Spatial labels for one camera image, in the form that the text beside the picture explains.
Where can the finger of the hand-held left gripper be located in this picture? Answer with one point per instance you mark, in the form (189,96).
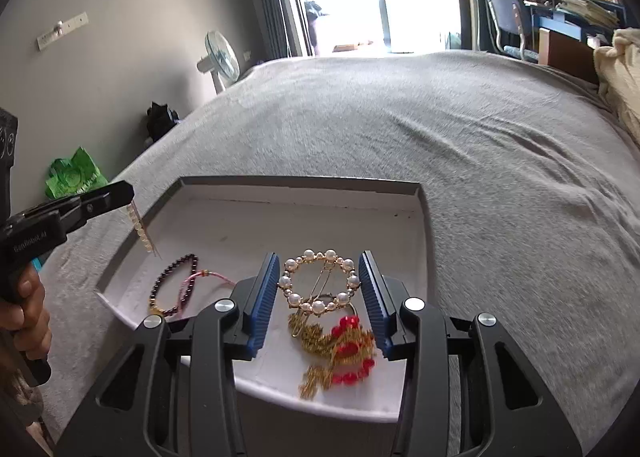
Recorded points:
(100,199)

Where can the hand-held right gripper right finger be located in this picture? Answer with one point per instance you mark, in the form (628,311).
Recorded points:
(375,307)

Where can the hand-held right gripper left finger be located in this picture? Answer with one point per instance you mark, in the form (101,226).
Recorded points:
(262,302)

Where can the red bead gold tassel ornament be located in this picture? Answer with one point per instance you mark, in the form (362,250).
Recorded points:
(350,349)

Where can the grey cardboard box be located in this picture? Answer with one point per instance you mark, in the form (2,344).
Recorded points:
(210,227)

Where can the person's left hand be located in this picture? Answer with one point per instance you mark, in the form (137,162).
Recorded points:
(32,317)

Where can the green plastic bag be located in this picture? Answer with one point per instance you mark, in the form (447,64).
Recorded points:
(75,174)

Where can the black bag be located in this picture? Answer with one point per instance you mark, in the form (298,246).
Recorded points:
(161,119)

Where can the grey bed blanket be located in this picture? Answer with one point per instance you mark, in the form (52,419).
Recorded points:
(450,162)

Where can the white standing fan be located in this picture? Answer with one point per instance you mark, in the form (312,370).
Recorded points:
(222,54)

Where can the brown wooden cabinet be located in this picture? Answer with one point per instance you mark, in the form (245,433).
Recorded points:
(565,54)

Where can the blue desk chair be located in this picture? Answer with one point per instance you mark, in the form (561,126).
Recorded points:
(505,2)

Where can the blue desk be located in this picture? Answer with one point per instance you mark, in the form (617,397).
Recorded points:
(565,24)

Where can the cream fleece blanket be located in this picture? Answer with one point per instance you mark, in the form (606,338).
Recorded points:
(622,72)

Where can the pile of papers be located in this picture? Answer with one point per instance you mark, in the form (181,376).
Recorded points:
(585,7)

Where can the white wall hook rail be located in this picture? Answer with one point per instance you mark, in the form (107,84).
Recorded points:
(62,29)

